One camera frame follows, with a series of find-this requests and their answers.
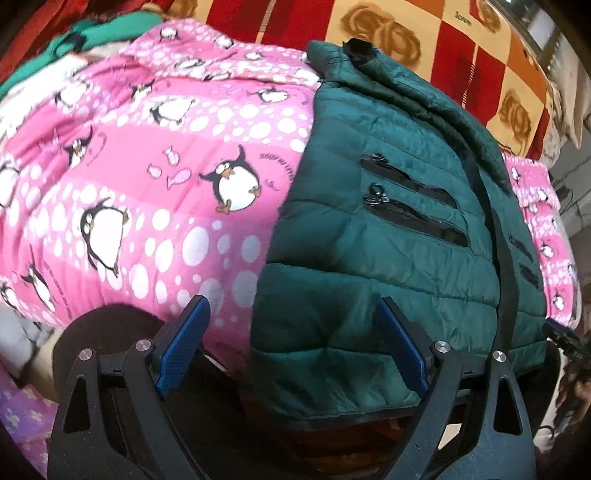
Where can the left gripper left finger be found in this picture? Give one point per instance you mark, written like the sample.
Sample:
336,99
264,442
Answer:
112,422

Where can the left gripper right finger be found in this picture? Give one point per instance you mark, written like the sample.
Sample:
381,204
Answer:
472,421

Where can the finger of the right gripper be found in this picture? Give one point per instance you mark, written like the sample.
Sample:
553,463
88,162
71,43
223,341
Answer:
574,346

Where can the dark green puffer jacket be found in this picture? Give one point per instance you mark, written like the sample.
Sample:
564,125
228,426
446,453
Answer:
400,193

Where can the purple floral cloth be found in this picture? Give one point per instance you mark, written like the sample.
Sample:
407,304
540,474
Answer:
27,419

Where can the pink penguin quilt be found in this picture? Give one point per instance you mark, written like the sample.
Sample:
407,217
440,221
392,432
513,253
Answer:
153,175

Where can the red beige rose blanket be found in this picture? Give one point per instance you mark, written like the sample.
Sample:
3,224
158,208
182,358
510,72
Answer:
466,48

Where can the green cloth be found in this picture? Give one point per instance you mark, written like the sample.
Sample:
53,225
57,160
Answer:
81,37

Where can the red gold fabric pile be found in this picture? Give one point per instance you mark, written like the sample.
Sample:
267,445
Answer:
28,26

